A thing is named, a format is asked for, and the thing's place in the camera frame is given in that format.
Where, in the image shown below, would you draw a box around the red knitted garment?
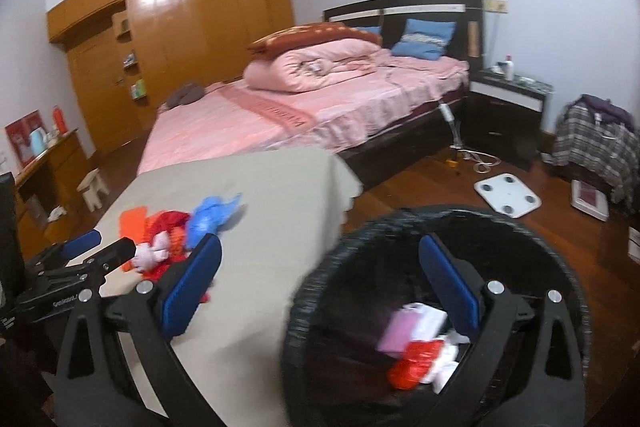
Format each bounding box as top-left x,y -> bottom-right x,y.
132,210 -> 191,283

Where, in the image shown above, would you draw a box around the pink mesh bag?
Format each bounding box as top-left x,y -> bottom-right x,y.
376,308 -> 420,355

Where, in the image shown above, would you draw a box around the blue plastic shoe cover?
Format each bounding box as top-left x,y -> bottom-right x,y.
184,194 -> 242,251

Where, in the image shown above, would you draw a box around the red mesh bag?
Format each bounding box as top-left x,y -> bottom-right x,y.
387,339 -> 445,390

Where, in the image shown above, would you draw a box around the black trash bin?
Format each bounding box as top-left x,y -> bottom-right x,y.
281,206 -> 591,426

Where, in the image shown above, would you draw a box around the orange knitted cloth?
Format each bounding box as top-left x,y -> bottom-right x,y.
119,206 -> 159,272

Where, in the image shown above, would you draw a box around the white rag on shelf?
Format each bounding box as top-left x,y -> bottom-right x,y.
48,206 -> 67,222

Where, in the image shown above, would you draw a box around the small white stool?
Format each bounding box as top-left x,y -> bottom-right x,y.
77,168 -> 111,212

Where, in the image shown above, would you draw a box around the wooden sideboard cabinet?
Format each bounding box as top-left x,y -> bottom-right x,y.
15,130 -> 92,260

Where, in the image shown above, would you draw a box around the beige table cloth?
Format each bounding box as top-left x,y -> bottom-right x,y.
96,146 -> 362,426

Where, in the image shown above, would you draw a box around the light blue kettle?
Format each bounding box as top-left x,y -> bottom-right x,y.
29,127 -> 48,157

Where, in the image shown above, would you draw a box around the red thermos bottle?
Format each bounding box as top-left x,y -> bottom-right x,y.
52,106 -> 68,135

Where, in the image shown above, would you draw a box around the white bathroom scale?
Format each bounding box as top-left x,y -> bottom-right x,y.
474,173 -> 541,219

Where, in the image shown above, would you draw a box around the red framed picture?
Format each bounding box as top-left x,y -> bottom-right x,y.
4,110 -> 47,169

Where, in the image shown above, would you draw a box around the dark clothes on bed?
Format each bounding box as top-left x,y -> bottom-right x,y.
165,81 -> 206,110

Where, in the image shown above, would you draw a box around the black white nightstand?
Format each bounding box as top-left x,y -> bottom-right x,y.
461,70 -> 553,171

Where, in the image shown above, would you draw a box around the wooden wardrobe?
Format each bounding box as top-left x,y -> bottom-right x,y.
47,0 -> 294,155

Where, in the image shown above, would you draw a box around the plaid cloth bag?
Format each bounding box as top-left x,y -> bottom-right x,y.
551,94 -> 639,210

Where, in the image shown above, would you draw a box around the pink covered bed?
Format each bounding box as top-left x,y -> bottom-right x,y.
138,50 -> 470,173

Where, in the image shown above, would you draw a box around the white lotion bottle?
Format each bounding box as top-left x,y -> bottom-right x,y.
503,54 -> 514,81

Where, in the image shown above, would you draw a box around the folded pink quilt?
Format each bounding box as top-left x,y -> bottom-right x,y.
243,39 -> 382,93

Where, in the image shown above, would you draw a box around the blue pillow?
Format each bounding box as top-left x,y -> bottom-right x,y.
390,18 -> 457,61

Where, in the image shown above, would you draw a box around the folded red brown blanket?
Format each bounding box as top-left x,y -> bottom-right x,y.
247,22 -> 382,60

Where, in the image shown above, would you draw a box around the black bed headboard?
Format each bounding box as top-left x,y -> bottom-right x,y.
323,0 -> 485,72

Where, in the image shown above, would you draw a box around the white cable on floor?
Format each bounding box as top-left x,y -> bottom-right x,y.
438,102 -> 502,176

